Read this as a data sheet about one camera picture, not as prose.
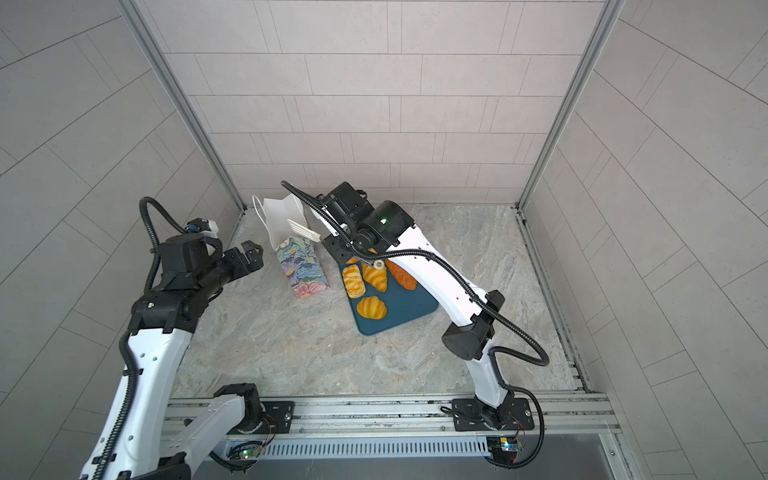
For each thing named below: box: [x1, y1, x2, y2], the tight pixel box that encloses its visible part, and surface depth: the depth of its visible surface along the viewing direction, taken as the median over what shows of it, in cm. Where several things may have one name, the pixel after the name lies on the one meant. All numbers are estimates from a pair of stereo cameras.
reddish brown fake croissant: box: [385, 259, 419, 290], surface depth 95 cm
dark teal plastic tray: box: [371, 268, 439, 334], surface depth 91 cm
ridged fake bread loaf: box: [342, 264, 366, 299], surface depth 93 cm
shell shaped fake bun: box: [356, 296, 387, 320], surface depth 88 cm
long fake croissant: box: [362, 263, 387, 292], surface depth 95 cm
